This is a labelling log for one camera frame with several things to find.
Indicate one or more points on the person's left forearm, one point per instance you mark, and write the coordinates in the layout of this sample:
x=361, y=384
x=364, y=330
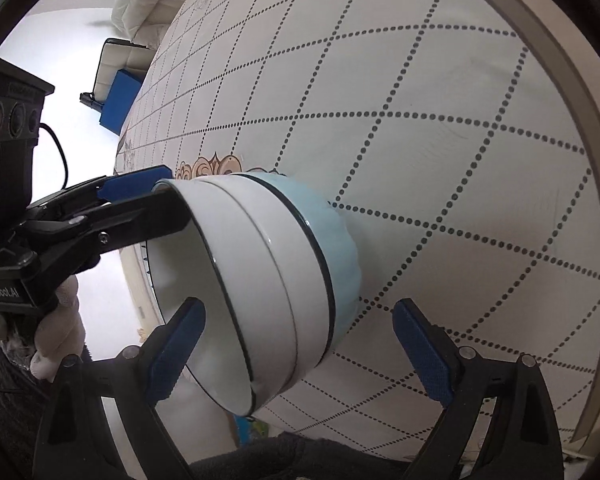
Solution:
x=5, y=400

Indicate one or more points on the floral printed tablecloth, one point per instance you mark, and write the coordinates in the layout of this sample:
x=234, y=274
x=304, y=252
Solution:
x=405, y=135

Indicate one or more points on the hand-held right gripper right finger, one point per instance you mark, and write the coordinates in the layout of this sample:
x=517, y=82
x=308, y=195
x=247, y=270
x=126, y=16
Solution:
x=425, y=350

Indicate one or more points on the blue board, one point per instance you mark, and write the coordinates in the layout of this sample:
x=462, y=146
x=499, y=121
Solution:
x=120, y=102

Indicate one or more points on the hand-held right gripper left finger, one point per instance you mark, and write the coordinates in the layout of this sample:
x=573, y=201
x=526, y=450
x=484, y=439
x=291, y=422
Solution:
x=175, y=350

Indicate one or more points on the light blue bowl dark rim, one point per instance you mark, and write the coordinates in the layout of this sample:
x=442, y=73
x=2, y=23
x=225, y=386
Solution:
x=330, y=250

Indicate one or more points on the person's left hand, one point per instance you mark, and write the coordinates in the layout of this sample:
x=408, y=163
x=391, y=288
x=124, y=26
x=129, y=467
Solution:
x=60, y=330

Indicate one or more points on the white bowl dark rim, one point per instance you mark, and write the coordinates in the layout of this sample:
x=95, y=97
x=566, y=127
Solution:
x=195, y=310
x=270, y=270

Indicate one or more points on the white plate blue leaf pattern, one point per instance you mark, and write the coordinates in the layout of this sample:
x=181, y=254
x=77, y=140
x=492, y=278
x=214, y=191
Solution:
x=146, y=260

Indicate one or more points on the white chair black frame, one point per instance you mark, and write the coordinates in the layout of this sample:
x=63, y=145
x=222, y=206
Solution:
x=110, y=65

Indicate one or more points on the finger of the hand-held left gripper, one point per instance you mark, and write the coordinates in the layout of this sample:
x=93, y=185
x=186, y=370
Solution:
x=145, y=217
x=135, y=182

